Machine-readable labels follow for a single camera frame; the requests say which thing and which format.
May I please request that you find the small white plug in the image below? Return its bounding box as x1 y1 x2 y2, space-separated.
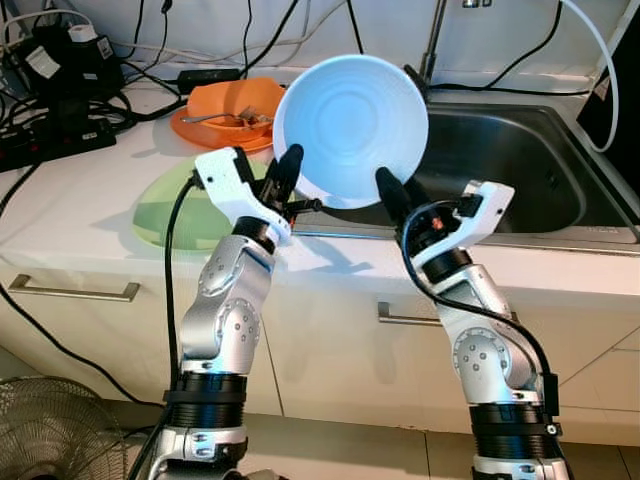
64 23 99 44

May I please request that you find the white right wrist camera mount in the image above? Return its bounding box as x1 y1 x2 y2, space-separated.
440 180 517 266

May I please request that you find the black power strip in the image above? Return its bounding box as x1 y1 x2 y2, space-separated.
0 113 118 173

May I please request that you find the long black power cable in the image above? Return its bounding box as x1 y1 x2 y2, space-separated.
0 160 166 409

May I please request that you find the grey floor fan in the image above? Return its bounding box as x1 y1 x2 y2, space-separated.
0 375 129 480

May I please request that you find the white cabinet door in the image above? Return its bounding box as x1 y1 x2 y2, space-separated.
0 250 283 416
262 245 640 446

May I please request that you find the orange plastic bowl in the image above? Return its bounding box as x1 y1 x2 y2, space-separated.
187 77 288 136

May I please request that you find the large black power adapter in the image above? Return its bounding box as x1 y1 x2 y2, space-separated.
18 25 128 103

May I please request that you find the light green plate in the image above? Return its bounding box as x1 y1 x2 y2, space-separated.
133 158 291 251

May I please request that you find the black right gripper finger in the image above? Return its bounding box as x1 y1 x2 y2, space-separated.
374 166 414 234

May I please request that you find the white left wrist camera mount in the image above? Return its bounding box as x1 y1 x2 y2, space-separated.
193 147 293 244

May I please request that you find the stainless steel sink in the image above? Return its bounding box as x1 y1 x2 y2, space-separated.
325 100 640 249

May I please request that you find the small black adapter brick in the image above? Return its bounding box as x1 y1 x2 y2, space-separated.
177 67 242 93

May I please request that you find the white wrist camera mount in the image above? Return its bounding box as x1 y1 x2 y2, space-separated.
193 147 293 244
440 180 517 266

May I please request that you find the white flexible hose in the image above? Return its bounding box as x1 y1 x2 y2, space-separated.
558 0 623 154

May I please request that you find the metal cabinet door handle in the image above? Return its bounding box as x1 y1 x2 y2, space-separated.
378 302 521 327
8 275 141 303

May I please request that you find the chrome gooseneck faucet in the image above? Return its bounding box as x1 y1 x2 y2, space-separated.
403 0 453 96

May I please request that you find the metal spoon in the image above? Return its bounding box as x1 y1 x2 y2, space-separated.
182 108 273 128

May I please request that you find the white kitchen cabinet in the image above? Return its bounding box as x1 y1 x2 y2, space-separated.
0 235 640 446

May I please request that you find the white round bowl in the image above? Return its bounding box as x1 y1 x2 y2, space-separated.
272 54 431 211

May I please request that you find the orange plastic plate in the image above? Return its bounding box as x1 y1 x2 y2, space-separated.
169 103 283 154

